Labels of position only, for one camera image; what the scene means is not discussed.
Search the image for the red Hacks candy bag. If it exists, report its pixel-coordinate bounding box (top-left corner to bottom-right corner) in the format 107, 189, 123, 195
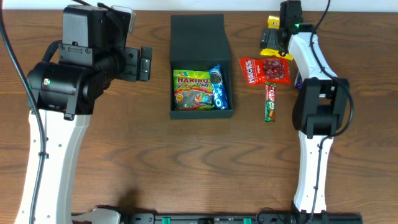
239, 57, 290, 85

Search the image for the green Haribo gummy bag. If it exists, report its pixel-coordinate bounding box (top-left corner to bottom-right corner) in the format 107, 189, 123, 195
173, 70, 215, 111

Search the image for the black cardboard box with lid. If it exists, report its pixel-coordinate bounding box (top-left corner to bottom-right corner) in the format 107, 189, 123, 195
169, 14, 234, 119

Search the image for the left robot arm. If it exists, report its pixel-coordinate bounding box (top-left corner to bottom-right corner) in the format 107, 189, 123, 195
16, 1, 152, 223

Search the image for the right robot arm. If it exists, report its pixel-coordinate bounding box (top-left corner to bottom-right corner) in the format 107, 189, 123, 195
261, 1, 354, 219

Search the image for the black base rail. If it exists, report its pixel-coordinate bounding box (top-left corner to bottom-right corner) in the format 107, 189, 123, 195
71, 212, 364, 224

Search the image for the KitKat Milo bar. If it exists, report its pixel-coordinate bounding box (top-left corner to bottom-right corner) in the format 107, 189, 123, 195
265, 82, 276, 122

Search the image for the blue Oreo cookie pack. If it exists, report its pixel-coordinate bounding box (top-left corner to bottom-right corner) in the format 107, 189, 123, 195
209, 65, 229, 110

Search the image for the dark blue chocolate bar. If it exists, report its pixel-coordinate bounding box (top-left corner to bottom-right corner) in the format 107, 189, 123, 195
294, 72, 303, 90

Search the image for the yellow candy bag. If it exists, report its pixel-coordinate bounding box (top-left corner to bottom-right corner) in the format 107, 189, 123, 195
260, 16, 294, 60

